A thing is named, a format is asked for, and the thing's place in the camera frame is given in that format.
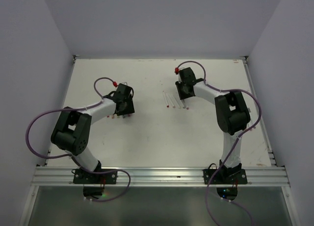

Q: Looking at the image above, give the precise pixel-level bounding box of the white pen red tip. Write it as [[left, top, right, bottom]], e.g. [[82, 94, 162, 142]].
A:
[[162, 91, 169, 108]]

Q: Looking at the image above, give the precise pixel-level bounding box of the white pen grey tip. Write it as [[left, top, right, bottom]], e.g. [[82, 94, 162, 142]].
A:
[[181, 100, 186, 109]]

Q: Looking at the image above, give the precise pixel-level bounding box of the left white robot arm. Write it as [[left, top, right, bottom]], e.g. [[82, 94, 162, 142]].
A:
[[51, 83, 135, 183]]

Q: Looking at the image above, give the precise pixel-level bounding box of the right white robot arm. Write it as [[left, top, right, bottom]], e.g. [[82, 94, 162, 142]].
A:
[[175, 68, 251, 183]]

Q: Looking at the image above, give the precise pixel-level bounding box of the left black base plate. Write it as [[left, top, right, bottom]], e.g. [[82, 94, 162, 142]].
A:
[[71, 169, 118, 185]]

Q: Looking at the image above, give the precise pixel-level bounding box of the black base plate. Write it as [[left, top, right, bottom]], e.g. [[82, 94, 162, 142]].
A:
[[71, 169, 118, 185], [203, 168, 248, 185]]

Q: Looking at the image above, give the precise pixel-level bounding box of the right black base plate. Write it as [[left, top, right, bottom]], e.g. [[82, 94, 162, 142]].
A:
[[203, 168, 248, 185]]

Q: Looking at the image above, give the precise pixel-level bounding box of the aluminium front rail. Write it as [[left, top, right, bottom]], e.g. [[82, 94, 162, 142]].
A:
[[31, 166, 289, 187]]

